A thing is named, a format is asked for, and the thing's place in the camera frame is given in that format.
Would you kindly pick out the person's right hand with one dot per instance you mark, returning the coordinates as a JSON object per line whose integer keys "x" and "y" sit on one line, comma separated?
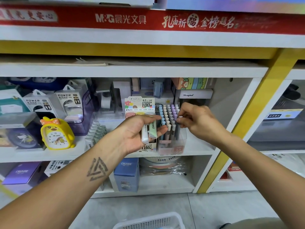
{"x": 202, "y": 122}

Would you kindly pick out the person's left hand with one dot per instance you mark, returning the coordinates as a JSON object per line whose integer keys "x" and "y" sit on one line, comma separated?
{"x": 131, "y": 138}

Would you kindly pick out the bundle of lilac grey packets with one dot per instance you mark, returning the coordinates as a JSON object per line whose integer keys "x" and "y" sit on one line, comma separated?
{"x": 151, "y": 131}

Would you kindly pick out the white shelf with yellow trim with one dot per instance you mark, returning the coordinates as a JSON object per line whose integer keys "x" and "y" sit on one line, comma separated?
{"x": 157, "y": 71}

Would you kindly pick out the white plastic basket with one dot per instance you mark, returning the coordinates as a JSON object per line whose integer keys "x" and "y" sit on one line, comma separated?
{"x": 143, "y": 220}

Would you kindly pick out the person's right forearm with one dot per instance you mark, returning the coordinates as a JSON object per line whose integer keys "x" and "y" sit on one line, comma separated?
{"x": 262, "y": 181}

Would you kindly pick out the person's left forearm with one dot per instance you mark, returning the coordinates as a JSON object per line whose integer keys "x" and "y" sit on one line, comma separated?
{"x": 52, "y": 198}

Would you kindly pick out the white long box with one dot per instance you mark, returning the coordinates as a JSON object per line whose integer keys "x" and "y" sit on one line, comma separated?
{"x": 195, "y": 94}

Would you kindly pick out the white refill display box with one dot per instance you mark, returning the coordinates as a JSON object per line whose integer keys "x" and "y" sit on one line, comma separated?
{"x": 138, "y": 105}

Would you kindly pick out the clear plastic tray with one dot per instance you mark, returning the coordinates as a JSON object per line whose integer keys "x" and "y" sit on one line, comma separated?
{"x": 96, "y": 135}

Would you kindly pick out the blue small carton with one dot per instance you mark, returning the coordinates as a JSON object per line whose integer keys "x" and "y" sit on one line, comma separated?
{"x": 126, "y": 175}

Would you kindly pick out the clear pink label box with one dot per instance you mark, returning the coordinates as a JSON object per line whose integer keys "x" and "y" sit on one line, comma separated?
{"x": 172, "y": 147}

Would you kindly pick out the pastel sticky notes pack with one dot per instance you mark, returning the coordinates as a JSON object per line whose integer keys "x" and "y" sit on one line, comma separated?
{"x": 193, "y": 83}

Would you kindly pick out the stack of wrapped discs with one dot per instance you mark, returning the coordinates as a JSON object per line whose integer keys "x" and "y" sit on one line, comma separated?
{"x": 163, "y": 166}

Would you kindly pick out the purple translucent container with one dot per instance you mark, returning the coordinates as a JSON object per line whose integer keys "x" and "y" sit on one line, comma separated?
{"x": 87, "y": 122}

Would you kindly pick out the tape dispenser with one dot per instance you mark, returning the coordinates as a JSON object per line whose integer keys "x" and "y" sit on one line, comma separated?
{"x": 105, "y": 98}

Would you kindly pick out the white tall box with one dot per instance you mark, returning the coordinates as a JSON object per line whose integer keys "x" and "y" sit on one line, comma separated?
{"x": 122, "y": 89}

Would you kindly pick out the grey digital clock box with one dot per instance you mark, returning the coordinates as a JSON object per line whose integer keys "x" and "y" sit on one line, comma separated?
{"x": 153, "y": 87}

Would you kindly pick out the red white flat box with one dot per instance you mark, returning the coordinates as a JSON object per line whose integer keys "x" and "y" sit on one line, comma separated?
{"x": 231, "y": 171}

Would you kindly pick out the flat cardboard sheets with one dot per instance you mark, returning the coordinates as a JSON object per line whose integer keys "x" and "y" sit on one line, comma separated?
{"x": 190, "y": 62}

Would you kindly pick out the white hanging accessory box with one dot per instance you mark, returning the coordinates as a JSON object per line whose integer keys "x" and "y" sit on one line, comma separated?
{"x": 69, "y": 101}
{"x": 39, "y": 104}

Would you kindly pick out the yellow alarm clock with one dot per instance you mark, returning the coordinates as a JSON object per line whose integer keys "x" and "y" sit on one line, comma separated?
{"x": 57, "y": 135}

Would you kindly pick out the plastic wrapped items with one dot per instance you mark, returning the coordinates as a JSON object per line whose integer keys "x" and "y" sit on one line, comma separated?
{"x": 291, "y": 162}

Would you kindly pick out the clear boxed dark clock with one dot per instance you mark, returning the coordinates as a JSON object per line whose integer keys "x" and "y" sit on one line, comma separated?
{"x": 20, "y": 134}

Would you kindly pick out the purple box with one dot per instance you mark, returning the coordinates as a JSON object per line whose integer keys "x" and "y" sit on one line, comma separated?
{"x": 20, "y": 175}

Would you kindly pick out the blue printed box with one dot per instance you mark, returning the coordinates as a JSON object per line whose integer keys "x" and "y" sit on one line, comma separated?
{"x": 238, "y": 4}

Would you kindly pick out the teal white box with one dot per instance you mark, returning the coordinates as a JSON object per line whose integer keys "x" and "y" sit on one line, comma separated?
{"x": 10, "y": 101}

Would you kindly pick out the red banner strip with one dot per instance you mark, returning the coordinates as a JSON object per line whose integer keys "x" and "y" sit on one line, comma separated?
{"x": 71, "y": 17}

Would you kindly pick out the white printed box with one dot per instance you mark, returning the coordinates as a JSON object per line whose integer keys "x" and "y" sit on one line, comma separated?
{"x": 76, "y": 1}

